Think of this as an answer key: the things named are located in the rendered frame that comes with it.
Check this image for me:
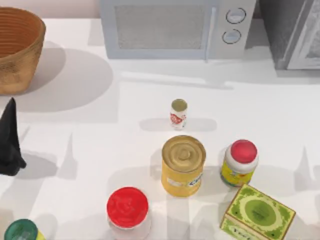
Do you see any red and white can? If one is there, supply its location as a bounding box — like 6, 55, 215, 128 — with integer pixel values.
170, 98, 189, 131

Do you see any yellow tin can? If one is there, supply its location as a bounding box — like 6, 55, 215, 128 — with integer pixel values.
161, 135, 207, 198

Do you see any yellow jar with red lid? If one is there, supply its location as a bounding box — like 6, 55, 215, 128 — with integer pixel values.
220, 139, 260, 188

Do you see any pale microwave oven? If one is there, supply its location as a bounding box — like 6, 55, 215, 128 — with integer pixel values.
99, 0, 258, 61

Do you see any clear jar with red lid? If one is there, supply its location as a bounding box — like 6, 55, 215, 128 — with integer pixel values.
106, 186, 152, 240

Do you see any round microwave knob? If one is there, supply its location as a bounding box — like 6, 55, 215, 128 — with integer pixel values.
222, 28, 243, 45
225, 7, 247, 24

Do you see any green patterned box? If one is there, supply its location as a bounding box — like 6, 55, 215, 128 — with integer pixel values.
219, 184, 297, 240

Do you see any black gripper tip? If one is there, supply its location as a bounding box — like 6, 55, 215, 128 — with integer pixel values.
0, 97, 27, 176

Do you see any grey cabinet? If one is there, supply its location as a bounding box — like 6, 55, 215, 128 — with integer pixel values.
258, 0, 320, 71

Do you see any brown woven basket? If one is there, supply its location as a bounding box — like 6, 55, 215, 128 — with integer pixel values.
0, 6, 47, 95

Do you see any yellow jar with green lid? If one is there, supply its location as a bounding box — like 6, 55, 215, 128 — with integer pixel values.
3, 218, 47, 240

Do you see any microwave door handle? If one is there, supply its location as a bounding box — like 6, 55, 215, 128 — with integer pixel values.
205, 6, 217, 63

